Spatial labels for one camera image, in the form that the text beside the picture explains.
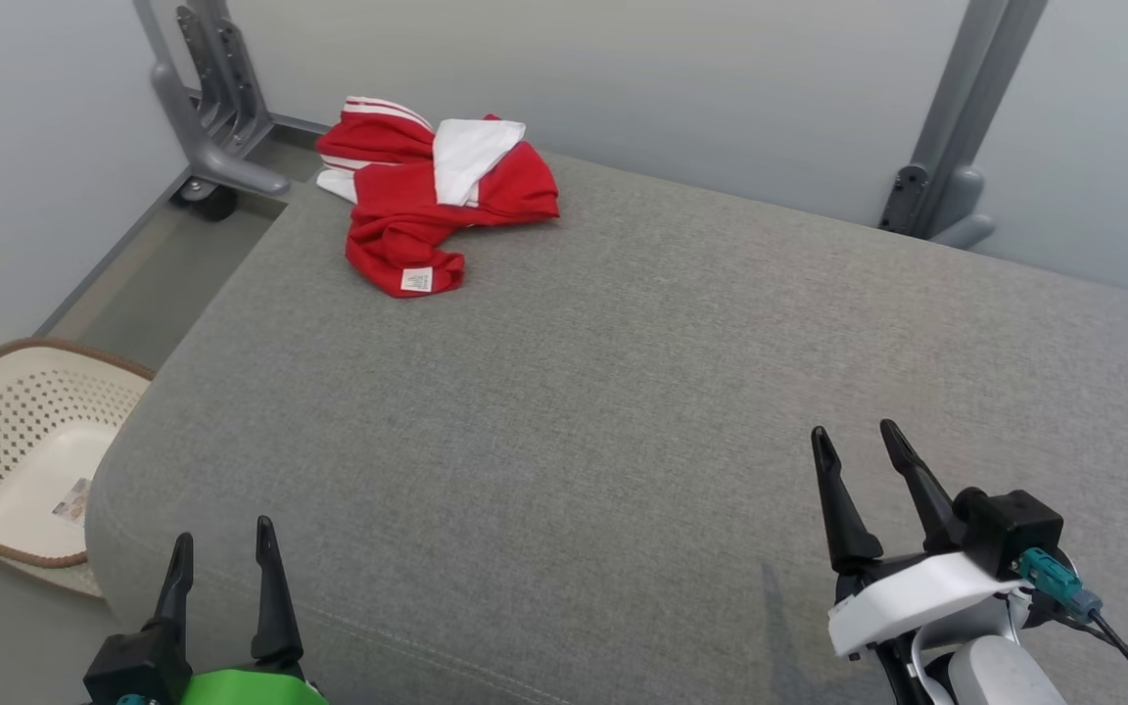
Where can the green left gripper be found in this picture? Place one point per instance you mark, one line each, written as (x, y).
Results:
(251, 685)

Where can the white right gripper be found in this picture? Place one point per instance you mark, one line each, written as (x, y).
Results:
(916, 592)

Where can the red shirt with white sleeves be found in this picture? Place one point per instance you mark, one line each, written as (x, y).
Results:
(398, 215)

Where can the small paper label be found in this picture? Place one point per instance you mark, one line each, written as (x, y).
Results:
(72, 499)

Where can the cream perforated laundry basket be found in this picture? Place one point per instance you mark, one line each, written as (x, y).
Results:
(25, 441)

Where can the grey fabric sofa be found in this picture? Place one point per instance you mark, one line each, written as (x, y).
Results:
(623, 411)

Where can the black caster wheel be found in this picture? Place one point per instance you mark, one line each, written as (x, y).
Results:
(211, 201)

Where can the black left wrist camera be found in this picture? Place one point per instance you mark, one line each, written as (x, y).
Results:
(133, 666)

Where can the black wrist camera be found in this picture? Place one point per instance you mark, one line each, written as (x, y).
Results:
(1010, 529)
(133, 666)

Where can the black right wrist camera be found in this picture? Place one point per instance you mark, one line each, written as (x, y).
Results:
(1010, 529)

